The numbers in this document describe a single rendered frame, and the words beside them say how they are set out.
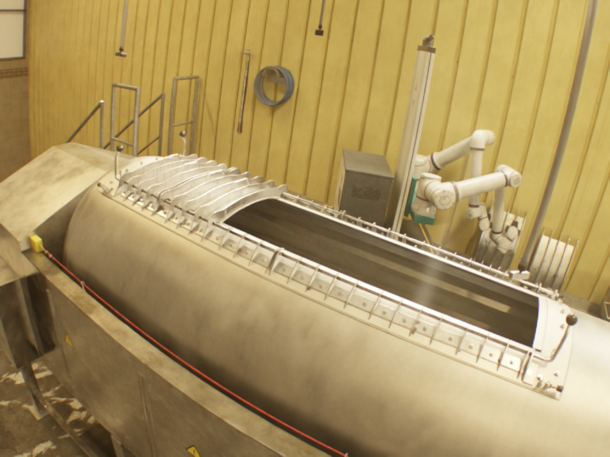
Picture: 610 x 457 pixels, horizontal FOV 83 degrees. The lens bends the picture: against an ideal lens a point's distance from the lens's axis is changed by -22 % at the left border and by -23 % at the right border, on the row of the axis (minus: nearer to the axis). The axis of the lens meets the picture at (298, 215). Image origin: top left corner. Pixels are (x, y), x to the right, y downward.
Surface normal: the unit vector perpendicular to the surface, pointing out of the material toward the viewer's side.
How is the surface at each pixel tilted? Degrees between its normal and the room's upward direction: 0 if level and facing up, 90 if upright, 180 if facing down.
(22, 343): 90
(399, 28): 90
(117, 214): 40
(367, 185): 90
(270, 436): 0
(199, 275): 45
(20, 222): 21
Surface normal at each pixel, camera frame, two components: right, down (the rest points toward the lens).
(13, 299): 0.84, 0.32
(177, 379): 0.11, -0.91
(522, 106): -0.53, 0.27
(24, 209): -0.06, -0.75
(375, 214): -0.07, 0.39
